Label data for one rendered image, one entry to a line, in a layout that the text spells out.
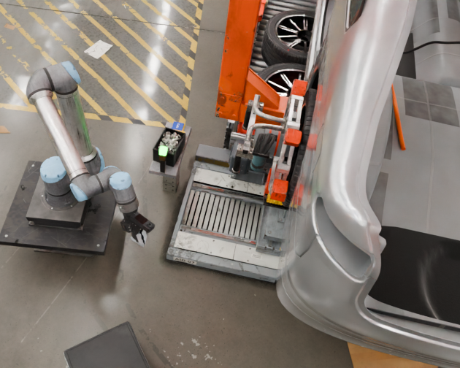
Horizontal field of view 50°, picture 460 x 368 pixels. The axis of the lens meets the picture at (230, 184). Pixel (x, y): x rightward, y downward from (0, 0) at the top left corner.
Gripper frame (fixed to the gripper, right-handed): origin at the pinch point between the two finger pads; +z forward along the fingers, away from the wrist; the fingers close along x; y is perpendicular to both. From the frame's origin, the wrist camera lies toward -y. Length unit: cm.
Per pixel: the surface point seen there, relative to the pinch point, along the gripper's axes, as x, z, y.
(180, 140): -85, -8, 42
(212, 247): -68, 57, 20
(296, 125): -76, -31, -45
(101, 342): 28, 47, 20
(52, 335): 28, 62, 67
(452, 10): -270, -37, -75
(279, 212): -104, 47, -10
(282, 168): -64, -13, -42
